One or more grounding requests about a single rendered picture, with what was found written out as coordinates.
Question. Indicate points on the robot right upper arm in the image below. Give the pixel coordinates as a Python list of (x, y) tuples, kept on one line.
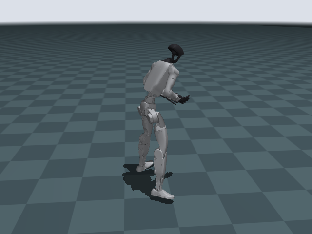
[(173, 74)]

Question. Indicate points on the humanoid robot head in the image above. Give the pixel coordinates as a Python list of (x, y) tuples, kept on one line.
[(176, 50)]

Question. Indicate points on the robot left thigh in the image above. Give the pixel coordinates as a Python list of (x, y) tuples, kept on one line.
[(145, 137)]

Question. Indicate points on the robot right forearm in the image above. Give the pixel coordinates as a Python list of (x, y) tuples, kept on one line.
[(173, 96)]

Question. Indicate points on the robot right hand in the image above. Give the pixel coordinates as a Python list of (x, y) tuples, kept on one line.
[(183, 99)]

